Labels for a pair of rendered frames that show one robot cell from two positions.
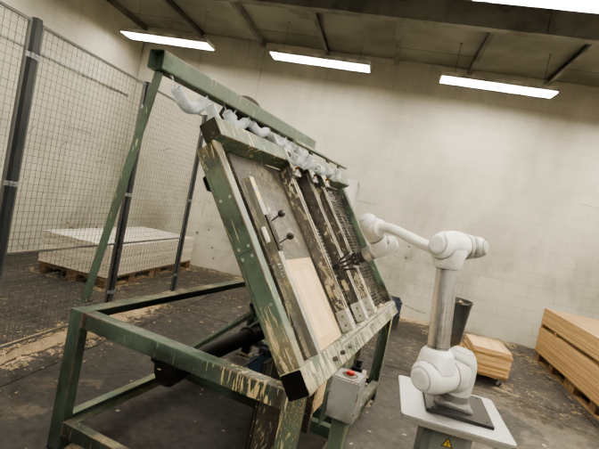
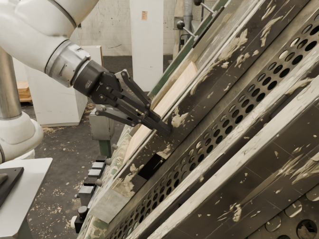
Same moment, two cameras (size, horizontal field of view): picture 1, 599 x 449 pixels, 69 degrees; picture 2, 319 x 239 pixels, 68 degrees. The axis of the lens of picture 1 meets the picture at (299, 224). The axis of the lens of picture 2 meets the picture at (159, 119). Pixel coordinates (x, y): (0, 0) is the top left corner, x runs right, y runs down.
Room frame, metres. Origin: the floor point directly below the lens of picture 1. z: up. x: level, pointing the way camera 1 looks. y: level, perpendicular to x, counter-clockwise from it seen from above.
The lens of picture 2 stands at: (3.16, -0.42, 1.48)
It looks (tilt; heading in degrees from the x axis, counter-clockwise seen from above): 25 degrees down; 161
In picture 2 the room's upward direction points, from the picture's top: straight up
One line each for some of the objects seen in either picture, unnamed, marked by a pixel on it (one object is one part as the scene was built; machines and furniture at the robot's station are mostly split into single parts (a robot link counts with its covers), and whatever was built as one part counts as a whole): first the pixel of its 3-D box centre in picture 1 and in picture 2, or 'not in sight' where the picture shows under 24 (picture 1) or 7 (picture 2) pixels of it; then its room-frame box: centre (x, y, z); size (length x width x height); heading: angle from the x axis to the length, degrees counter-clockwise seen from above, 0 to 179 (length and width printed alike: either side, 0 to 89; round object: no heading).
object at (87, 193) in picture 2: (350, 390); (95, 192); (2.22, -0.43, 0.69); 0.50 x 0.14 x 0.24; 158
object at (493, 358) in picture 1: (480, 358); not in sight; (5.10, -2.42, 0.20); 0.61 x 0.53 x 0.40; 169
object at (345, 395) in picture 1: (345, 395); (102, 124); (1.79, -0.33, 0.84); 0.12 x 0.12 x 0.18; 68
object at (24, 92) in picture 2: not in sight; (21, 93); (-1.44, -1.46, 0.15); 0.61 x 0.52 x 0.31; 169
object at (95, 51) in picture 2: not in sight; (90, 61); (-2.91, -0.15, 0.36); 0.58 x 0.45 x 0.72; 79
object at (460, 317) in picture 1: (450, 320); not in sight; (6.41, -2.48, 0.33); 0.52 x 0.51 x 0.65; 169
